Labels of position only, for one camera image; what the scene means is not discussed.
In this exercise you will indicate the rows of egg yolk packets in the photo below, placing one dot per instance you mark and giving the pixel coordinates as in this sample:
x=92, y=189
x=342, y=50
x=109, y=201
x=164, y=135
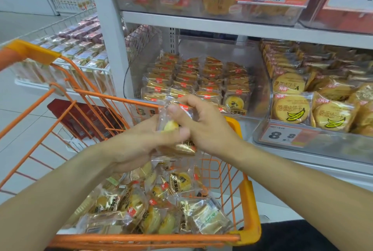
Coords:
x=163, y=81

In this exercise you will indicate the white metal store shelf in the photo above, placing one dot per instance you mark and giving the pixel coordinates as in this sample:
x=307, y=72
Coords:
x=110, y=41

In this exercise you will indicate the pile of pastry packets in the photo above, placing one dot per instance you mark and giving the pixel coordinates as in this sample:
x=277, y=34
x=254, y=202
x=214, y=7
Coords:
x=131, y=204

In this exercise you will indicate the egg yolk pastry packets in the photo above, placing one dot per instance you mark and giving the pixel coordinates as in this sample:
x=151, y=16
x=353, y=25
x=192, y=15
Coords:
x=180, y=147

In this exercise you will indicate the person's left forearm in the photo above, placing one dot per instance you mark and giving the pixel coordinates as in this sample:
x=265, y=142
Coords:
x=52, y=201

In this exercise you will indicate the person's right leg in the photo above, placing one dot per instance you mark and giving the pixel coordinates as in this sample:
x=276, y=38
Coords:
x=285, y=237

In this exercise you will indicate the person's right hand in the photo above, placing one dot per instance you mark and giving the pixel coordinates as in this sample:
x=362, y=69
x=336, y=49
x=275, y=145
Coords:
x=212, y=131

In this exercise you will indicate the pile of golden cake packets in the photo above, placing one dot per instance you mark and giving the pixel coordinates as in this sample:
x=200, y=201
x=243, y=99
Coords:
x=218, y=6

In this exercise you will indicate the red box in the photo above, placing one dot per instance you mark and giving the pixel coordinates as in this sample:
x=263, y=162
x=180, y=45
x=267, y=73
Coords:
x=75, y=116

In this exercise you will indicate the group of banana biscuit packets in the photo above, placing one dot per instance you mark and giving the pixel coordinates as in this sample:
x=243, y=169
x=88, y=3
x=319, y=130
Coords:
x=291, y=111

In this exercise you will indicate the egg-yolk pastry packet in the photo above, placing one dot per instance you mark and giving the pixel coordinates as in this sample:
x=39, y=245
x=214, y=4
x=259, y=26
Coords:
x=209, y=218

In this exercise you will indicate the person's left hand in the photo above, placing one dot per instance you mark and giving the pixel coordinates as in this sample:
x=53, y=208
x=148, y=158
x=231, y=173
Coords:
x=134, y=148

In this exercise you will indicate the red carton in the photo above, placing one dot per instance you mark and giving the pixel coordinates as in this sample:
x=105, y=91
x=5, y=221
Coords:
x=344, y=23

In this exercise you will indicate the person's right forearm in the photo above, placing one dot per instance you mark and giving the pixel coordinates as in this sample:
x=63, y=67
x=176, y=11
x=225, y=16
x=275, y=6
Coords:
x=314, y=201

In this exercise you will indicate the orange shopping cart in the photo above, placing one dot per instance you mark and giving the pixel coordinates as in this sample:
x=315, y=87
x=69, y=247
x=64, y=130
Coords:
x=29, y=52

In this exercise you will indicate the person's white right shoe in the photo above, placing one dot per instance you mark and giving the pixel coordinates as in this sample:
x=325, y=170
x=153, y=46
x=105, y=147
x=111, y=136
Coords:
x=263, y=218

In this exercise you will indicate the group of silver boxed cakes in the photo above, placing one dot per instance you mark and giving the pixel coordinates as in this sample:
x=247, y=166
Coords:
x=78, y=52

